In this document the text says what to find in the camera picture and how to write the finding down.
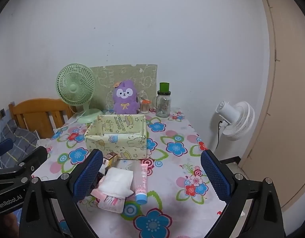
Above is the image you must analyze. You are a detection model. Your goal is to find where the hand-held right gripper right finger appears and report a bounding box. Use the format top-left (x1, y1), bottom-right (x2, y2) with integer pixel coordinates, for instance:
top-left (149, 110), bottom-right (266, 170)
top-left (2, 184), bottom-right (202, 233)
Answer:
top-left (200, 149), bottom-right (284, 238)

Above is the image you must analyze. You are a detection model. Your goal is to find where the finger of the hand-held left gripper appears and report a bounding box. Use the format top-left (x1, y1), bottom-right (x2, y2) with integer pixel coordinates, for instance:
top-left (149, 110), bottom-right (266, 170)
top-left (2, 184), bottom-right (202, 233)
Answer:
top-left (0, 138), bottom-right (14, 160)
top-left (0, 145), bottom-right (48, 185)

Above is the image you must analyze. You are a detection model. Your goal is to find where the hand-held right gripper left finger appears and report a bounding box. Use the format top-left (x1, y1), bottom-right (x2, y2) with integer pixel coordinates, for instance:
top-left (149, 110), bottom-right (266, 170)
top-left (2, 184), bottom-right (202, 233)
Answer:
top-left (20, 149), bottom-right (104, 238)

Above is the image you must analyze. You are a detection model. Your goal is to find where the pink packet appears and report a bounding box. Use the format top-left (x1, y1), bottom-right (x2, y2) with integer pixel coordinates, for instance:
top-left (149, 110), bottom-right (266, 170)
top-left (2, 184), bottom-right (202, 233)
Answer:
top-left (90, 178), bottom-right (111, 200)

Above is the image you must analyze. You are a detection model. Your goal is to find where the brown small box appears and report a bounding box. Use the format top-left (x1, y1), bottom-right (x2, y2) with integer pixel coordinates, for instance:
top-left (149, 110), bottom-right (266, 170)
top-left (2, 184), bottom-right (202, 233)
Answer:
top-left (102, 152), bottom-right (119, 170)

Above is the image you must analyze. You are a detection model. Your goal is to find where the white tissue pack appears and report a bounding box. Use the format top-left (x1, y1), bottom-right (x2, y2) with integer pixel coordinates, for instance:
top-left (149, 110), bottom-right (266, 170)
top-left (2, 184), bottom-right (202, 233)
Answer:
top-left (97, 167), bottom-right (134, 199)

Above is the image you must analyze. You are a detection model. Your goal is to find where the colourful brush blister pack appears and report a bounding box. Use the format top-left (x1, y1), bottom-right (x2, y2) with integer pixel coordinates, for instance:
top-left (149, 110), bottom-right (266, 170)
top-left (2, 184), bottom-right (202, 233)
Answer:
top-left (97, 194), bottom-right (125, 214)

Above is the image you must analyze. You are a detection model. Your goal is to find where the yellow cartoon print storage box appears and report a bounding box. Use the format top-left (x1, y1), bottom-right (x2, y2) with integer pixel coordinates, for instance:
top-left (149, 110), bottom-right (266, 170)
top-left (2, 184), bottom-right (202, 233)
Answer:
top-left (85, 114), bottom-right (148, 159)

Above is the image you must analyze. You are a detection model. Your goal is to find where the pink tube blue cap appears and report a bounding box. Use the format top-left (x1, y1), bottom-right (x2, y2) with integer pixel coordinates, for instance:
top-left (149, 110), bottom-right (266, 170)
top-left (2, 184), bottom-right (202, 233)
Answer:
top-left (135, 162), bottom-right (149, 205)

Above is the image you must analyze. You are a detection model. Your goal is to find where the grey plaid pillow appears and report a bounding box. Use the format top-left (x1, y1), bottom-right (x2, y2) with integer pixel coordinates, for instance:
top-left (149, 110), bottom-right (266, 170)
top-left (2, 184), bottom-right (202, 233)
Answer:
top-left (0, 119), bottom-right (39, 169)

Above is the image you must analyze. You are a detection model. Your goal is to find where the wooden bed headboard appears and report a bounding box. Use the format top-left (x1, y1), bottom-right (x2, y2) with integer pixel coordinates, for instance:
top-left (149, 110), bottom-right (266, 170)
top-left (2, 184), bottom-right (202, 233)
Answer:
top-left (9, 99), bottom-right (73, 139)

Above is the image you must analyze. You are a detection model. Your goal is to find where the white standing fan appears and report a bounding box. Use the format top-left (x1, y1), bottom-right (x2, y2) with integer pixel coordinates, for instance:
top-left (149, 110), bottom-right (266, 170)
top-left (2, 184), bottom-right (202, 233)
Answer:
top-left (212, 101), bottom-right (255, 152)

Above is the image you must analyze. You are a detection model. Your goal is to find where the purple plush toy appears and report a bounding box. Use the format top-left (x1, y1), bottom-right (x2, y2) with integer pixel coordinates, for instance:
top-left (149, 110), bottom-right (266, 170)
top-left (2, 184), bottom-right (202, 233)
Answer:
top-left (112, 80), bottom-right (140, 115)

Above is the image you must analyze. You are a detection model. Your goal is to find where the green desk fan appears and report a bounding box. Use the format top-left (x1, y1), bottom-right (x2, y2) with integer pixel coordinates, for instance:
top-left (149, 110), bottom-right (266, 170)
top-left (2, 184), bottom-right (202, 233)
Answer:
top-left (56, 64), bottom-right (102, 124)

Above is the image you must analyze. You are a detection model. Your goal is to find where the glass mug jar green lid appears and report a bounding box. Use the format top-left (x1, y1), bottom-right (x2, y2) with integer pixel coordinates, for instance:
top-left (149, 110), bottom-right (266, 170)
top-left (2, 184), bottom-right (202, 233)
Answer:
top-left (152, 82), bottom-right (172, 118)

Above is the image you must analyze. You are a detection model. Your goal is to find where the orange lid swab jar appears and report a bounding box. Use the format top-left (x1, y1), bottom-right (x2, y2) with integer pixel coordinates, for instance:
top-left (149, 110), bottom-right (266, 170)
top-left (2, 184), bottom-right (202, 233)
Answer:
top-left (140, 99), bottom-right (152, 114)

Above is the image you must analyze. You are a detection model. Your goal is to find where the beige door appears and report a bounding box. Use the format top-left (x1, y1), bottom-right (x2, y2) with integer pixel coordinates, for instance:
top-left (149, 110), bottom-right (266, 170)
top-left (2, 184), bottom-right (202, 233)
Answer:
top-left (242, 0), bottom-right (305, 212)

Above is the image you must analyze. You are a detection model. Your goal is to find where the green cartoon print board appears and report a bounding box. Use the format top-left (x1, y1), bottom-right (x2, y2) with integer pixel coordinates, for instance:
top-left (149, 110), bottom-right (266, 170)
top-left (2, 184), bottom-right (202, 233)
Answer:
top-left (90, 64), bottom-right (158, 110)

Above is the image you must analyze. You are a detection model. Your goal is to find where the black metal frame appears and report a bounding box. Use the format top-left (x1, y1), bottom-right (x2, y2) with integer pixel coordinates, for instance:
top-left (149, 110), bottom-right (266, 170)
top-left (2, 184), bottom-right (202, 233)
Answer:
top-left (221, 156), bottom-right (242, 165)

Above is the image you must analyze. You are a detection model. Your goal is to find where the white fan cable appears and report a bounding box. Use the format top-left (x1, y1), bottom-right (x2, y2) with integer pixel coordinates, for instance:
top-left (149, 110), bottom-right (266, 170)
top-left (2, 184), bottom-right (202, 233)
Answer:
top-left (53, 115), bottom-right (87, 132)

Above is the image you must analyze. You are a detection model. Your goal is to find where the black fan cable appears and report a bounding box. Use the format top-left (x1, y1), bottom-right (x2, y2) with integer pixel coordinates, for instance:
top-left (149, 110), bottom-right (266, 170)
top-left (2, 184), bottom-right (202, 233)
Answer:
top-left (213, 120), bottom-right (224, 152)

